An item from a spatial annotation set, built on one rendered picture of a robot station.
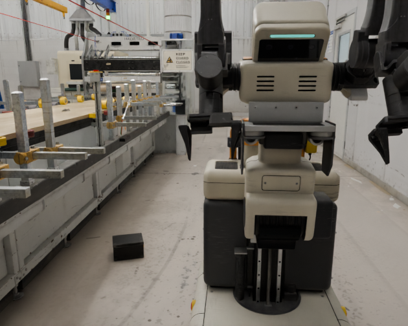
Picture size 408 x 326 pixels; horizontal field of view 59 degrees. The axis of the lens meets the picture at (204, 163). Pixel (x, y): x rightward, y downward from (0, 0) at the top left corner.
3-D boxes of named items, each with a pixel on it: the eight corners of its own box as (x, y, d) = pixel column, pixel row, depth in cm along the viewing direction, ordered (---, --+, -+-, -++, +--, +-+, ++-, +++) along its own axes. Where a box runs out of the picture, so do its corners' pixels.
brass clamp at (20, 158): (41, 158, 171) (40, 147, 170) (26, 164, 158) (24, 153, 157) (29, 158, 171) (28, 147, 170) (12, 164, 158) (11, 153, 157)
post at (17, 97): (34, 196, 168) (22, 90, 157) (30, 198, 164) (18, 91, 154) (27, 196, 168) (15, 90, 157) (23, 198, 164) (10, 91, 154)
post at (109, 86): (114, 142, 288) (111, 80, 278) (113, 143, 285) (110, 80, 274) (110, 142, 289) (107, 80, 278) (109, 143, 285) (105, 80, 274)
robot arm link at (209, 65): (230, 57, 90) (195, 57, 91) (230, 28, 79) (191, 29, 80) (230, 101, 87) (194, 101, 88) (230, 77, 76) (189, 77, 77)
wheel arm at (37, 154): (88, 160, 166) (87, 151, 165) (85, 162, 163) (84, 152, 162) (-3, 158, 169) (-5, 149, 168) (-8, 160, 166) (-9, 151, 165)
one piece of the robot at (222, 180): (206, 281, 183) (206, 116, 164) (316, 285, 179) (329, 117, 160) (201, 325, 150) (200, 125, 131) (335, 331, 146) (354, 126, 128)
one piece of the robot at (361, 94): (340, 94, 118) (345, 59, 114) (357, 94, 117) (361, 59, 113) (350, 101, 108) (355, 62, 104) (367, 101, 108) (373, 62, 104)
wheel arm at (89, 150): (105, 154, 191) (105, 146, 190) (103, 155, 188) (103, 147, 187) (26, 153, 194) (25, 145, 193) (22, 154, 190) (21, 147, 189)
